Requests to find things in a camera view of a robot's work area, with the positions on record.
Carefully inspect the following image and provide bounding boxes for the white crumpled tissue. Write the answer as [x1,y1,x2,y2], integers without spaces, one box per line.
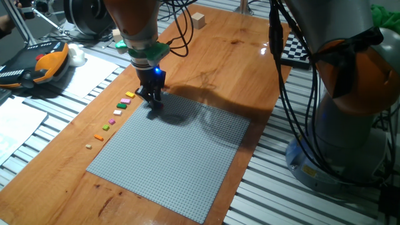
[67,42,86,68]

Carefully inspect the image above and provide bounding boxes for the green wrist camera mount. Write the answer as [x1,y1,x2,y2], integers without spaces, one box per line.
[127,42,171,68]

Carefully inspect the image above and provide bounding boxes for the grey metal strut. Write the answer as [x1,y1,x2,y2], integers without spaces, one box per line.
[2,0,38,48]
[29,6,68,35]

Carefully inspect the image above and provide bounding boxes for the grey Lego baseplate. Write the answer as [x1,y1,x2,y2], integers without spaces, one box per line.
[86,92,251,225]

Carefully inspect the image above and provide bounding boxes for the black computer keyboard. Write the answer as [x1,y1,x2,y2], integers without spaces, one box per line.
[0,88,13,104]

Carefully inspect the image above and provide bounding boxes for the person's bare forearm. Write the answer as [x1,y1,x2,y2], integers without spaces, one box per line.
[0,14,16,41]

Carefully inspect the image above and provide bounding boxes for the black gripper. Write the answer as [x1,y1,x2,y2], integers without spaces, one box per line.
[134,66,167,109]

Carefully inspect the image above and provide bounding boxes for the green cloth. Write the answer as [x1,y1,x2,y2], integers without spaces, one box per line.
[370,3,400,35]

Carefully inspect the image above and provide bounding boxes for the black white checkerboard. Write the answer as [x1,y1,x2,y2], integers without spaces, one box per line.
[280,31,313,70]

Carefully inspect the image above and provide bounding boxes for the black round spool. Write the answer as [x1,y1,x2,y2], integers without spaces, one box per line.
[63,0,115,36]

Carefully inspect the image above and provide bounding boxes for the silver frame post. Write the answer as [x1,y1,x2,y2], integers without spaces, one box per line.
[233,0,254,16]

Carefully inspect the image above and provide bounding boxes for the light wooden cube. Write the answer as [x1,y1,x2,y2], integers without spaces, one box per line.
[191,12,207,30]

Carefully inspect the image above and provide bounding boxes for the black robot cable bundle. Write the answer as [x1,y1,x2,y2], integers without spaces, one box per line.
[152,0,400,188]

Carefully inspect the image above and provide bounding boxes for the small teal block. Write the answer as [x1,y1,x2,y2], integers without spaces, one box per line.
[114,40,128,54]

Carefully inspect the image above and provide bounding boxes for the glossy wooden board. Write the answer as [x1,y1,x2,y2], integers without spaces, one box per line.
[0,3,293,225]

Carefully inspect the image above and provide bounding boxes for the white paper sheet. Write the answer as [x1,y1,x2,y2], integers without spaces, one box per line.
[0,96,48,166]
[46,52,120,99]

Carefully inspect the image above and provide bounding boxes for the black cables beside robot base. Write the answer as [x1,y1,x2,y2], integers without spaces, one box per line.
[371,102,400,188]

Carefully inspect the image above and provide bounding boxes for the orange black teach pendant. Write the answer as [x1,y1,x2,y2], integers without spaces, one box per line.
[0,40,71,90]

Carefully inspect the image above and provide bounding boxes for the black cables by spool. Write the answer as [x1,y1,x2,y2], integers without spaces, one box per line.
[37,31,115,44]

